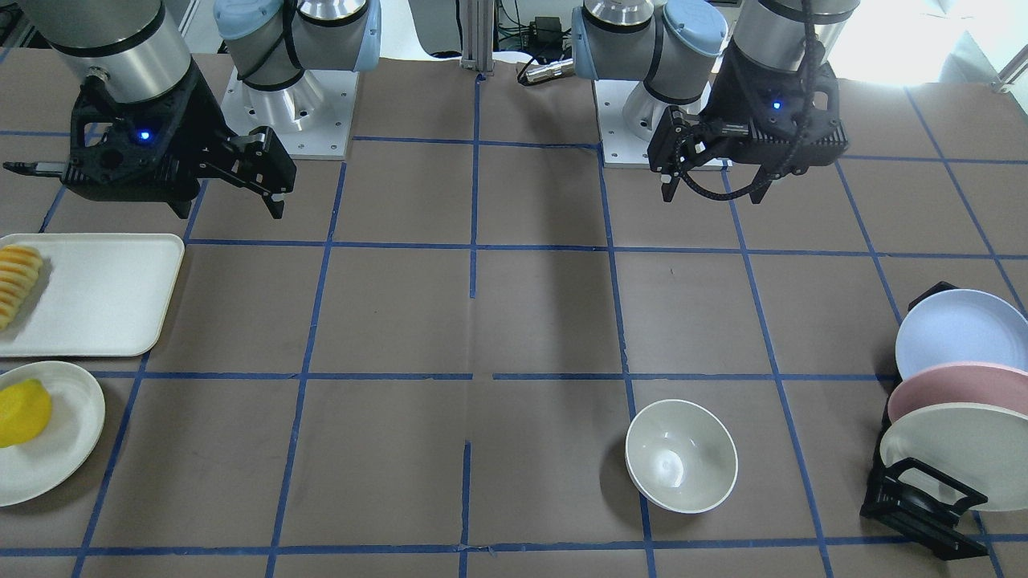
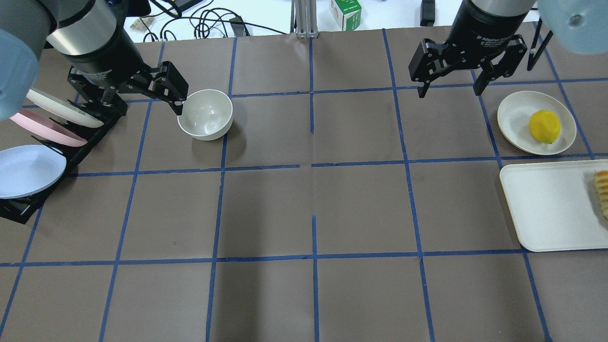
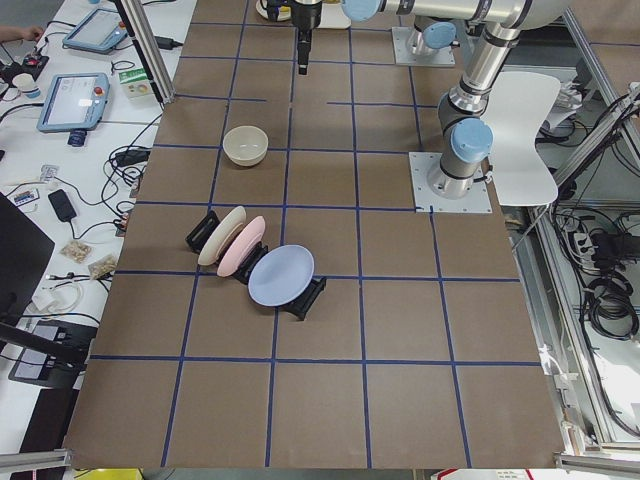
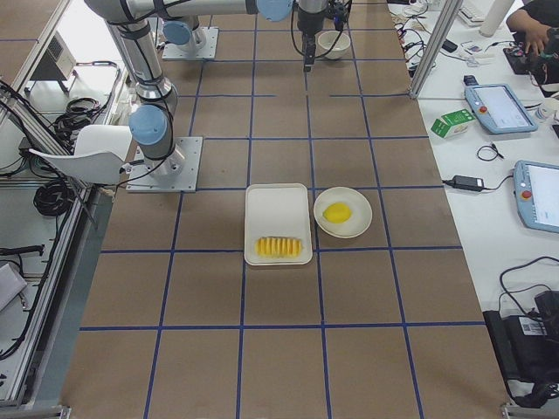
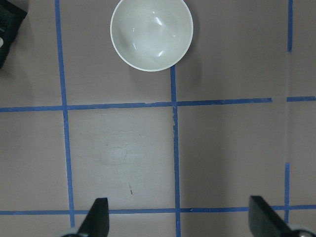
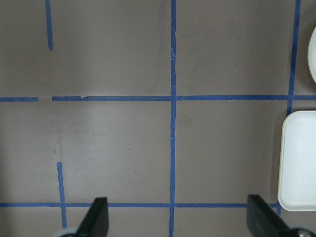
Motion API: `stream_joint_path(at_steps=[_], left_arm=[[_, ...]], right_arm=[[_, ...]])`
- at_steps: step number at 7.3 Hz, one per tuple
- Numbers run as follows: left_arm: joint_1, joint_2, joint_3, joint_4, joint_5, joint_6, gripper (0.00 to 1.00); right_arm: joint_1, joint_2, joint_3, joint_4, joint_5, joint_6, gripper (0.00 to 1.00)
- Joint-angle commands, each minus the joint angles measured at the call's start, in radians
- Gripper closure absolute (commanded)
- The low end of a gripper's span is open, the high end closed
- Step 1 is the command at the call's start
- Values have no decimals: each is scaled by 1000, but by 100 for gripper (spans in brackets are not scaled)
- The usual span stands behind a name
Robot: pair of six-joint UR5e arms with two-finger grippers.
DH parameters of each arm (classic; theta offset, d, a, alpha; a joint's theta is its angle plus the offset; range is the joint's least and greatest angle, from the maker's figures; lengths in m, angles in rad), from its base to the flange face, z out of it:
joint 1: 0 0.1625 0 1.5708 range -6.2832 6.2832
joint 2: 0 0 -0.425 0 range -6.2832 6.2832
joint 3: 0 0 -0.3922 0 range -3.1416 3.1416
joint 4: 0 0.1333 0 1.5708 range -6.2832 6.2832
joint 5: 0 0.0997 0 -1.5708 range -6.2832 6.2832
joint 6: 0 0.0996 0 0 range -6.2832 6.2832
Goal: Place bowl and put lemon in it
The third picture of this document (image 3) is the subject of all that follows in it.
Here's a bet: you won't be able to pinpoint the black monitor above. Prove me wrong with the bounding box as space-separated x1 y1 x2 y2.
0 195 55 326

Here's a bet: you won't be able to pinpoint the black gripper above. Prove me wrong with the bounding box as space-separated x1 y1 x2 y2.
291 0 322 30

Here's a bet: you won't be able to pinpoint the blue teach pendant far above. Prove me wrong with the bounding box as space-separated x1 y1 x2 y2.
62 8 128 54

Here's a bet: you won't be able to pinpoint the cream plate in rack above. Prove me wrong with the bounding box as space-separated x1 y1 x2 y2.
198 206 246 266

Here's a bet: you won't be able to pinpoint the blue teach pendant near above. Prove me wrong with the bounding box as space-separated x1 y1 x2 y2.
37 72 110 133

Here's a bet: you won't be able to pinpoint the black phone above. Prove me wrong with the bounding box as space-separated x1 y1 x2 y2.
48 189 77 222

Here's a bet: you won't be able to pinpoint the black plate rack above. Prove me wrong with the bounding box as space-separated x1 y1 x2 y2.
185 211 327 321

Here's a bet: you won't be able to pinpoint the lavender blue plate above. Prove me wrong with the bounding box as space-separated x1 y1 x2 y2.
248 245 315 307

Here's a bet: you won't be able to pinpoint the black power adapter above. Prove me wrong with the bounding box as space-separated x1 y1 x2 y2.
154 36 183 50

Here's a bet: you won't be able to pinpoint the aluminium frame post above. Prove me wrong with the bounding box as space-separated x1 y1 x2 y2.
114 0 176 105

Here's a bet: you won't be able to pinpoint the green white cardboard box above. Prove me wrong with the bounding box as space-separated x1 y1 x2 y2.
118 68 153 99

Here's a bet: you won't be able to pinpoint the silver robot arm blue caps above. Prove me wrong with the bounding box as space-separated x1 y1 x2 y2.
341 0 571 200

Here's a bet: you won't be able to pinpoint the pink plate in rack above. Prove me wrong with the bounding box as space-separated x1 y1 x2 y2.
216 216 266 277

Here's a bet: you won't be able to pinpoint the white moulded chair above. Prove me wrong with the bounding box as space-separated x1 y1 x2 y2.
482 71 560 207

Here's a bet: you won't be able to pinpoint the white paper cup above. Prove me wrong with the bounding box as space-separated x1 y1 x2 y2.
12 73 41 99

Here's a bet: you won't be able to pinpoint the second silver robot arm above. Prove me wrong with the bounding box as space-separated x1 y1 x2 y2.
405 16 457 57

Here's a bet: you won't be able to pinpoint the blue teach pendant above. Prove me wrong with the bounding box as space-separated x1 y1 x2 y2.
37 72 110 133
62 8 128 54

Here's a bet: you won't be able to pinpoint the cream ceramic bowl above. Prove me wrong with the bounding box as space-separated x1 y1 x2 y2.
222 125 269 167

